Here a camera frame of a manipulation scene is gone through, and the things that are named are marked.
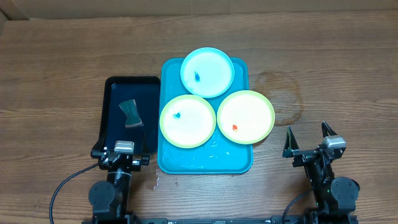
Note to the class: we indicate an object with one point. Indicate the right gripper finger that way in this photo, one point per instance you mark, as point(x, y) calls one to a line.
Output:
point(290, 143)
point(327, 130)

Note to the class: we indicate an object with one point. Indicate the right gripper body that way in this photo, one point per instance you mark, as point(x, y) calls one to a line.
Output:
point(304, 157)

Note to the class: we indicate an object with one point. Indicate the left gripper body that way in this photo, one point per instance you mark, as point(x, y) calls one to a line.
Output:
point(136, 166)

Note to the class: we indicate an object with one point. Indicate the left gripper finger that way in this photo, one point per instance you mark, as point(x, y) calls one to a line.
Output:
point(99, 145)
point(145, 149)

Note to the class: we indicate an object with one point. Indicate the yellow-green plate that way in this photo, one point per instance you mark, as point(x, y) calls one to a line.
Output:
point(245, 117)
point(187, 121)

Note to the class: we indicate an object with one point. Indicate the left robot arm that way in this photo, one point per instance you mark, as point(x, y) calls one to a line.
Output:
point(109, 198)

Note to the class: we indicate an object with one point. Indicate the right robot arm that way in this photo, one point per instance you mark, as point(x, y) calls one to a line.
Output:
point(335, 197)

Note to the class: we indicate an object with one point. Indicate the black water tray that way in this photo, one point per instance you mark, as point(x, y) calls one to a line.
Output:
point(146, 92)

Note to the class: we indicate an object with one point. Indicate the turquoise plastic tray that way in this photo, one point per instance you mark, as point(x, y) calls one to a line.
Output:
point(218, 155)

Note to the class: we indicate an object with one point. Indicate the light blue plate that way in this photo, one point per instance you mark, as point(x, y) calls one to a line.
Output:
point(207, 72)

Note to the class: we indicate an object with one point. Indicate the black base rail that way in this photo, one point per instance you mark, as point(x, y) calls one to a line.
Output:
point(275, 219)

